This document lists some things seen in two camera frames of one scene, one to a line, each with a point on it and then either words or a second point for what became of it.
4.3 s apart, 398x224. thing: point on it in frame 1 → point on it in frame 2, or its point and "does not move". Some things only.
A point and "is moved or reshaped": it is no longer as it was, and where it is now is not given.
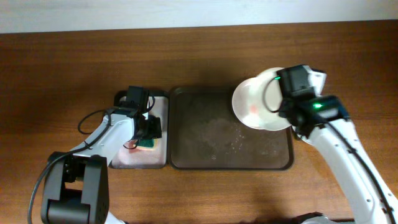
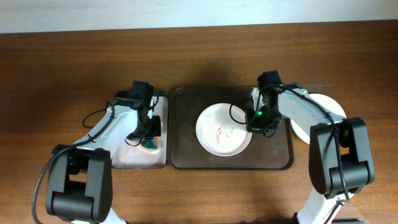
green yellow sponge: x=152 y=144 does not move
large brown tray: x=204 y=134 does not move
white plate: x=257 y=101 is moved or reshaped
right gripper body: x=282 y=114 → x=262 y=120
